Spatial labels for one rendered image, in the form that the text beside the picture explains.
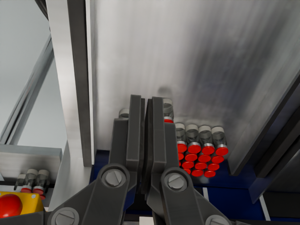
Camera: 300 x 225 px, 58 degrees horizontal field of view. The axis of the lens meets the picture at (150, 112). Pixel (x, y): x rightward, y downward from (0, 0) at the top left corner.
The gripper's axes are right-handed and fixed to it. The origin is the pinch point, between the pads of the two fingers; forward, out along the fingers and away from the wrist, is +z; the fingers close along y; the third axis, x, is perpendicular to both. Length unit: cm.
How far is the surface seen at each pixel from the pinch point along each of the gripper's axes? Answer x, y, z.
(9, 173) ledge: -42, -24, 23
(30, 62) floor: -80, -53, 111
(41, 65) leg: -49, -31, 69
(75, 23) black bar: -5.3, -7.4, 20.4
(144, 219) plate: -34.6, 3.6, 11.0
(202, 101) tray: -17.0, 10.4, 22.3
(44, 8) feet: -43, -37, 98
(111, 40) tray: -8.0, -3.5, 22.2
